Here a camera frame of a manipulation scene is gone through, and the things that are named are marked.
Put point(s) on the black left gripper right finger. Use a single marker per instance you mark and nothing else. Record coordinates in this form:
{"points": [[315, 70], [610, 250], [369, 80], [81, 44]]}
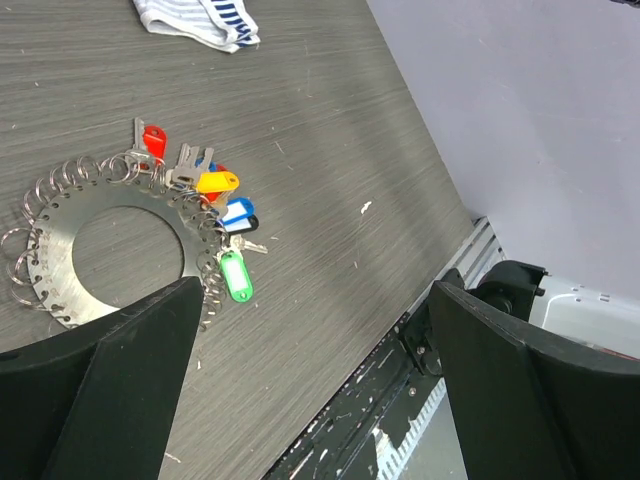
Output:
{"points": [[530, 404]]}

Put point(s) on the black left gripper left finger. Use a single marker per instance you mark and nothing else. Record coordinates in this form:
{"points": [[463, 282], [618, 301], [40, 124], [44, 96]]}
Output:
{"points": [[99, 401]]}

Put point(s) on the green key tag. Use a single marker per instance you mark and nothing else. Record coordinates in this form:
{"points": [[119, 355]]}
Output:
{"points": [[236, 275]]}

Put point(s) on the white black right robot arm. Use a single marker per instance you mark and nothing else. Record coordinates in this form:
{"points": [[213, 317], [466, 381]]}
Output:
{"points": [[572, 311]]}

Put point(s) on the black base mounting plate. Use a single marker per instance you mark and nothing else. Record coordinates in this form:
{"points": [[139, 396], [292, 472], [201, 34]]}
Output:
{"points": [[386, 390]]}

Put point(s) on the black key tag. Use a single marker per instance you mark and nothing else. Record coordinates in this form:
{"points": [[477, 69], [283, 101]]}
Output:
{"points": [[242, 226]]}

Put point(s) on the blue key tag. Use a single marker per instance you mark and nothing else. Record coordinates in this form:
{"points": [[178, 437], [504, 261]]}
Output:
{"points": [[238, 209]]}

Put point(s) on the yellow key tag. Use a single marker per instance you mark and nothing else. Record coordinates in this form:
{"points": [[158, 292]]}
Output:
{"points": [[217, 182]]}

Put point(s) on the red key tag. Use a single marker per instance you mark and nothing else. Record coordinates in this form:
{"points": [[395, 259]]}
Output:
{"points": [[155, 141]]}

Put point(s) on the silver key with red tag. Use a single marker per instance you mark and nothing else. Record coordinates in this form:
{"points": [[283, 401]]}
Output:
{"points": [[139, 145]]}

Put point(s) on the striped blue white cloth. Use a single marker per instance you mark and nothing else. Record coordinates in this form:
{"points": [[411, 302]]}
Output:
{"points": [[223, 25]]}

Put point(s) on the white slotted cable duct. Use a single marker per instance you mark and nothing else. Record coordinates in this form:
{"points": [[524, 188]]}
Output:
{"points": [[391, 461]]}

